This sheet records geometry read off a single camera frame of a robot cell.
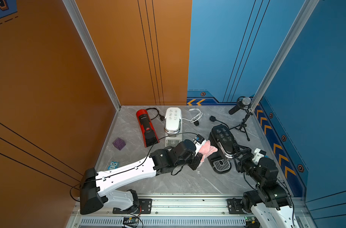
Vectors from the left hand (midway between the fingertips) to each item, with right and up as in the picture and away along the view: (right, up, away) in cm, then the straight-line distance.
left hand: (202, 154), depth 69 cm
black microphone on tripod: (+29, +27, +20) cm, 45 cm away
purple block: (-51, +1, +24) cm, 57 cm away
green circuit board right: (+24, -34, +4) cm, 42 cm away
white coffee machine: (-15, +13, +10) cm, 22 cm away
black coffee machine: (+14, -9, +18) cm, 25 cm away
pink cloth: (+1, +3, -3) cm, 5 cm away
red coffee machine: (-29, +8, +15) cm, 33 cm away
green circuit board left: (-36, -35, +3) cm, 51 cm away
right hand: (+16, +1, +4) cm, 16 cm away
